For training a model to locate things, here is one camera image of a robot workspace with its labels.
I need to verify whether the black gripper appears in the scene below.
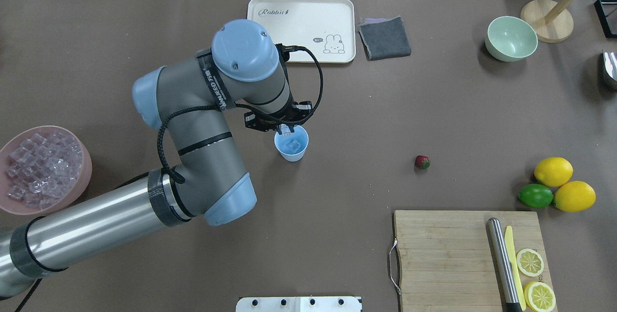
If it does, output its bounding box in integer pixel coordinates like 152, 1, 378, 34
244, 101, 313, 136

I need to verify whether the clear ice cube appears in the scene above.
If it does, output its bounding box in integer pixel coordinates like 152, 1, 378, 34
285, 140, 303, 154

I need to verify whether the red strawberry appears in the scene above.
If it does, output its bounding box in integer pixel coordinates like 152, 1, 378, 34
414, 155, 430, 171

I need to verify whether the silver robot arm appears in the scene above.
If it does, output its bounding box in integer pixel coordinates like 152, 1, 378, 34
0, 19, 324, 299

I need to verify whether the light blue plastic cup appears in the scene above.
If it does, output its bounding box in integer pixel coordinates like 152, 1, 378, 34
274, 124, 309, 162

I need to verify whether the pink bowl of ice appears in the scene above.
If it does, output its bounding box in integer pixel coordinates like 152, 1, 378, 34
1, 126, 92, 216

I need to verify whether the wooden cup tree stand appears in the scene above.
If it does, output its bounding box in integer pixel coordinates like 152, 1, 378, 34
520, 0, 574, 43

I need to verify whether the cream rabbit tray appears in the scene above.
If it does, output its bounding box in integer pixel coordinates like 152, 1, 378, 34
247, 0, 356, 64

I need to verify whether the grey folded cloth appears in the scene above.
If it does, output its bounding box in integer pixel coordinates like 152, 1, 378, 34
358, 16, 412, 61

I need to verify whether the mint green bowl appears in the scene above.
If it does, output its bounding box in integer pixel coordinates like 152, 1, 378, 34
484, 16, 538, 62

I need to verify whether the green lime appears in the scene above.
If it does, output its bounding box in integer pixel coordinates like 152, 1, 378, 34
517, 184, 554, 208

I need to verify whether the wooden cutting board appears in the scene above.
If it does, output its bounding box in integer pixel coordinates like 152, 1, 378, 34
391, 210, 547, 312

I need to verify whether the yellow lemon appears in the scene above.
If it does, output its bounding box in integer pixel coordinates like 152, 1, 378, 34
534, 157, 574, 188
552, 181, 597, 213

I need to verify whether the lemon slice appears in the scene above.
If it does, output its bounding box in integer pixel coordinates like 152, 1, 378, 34
515, 248, 545, 277
523, 282, 557, 312

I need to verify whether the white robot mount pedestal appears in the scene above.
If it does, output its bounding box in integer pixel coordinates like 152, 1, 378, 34
235, 295, 363, 312

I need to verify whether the steel handled yellow knife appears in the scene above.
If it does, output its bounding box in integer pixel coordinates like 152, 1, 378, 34
487, 217, 522, 312

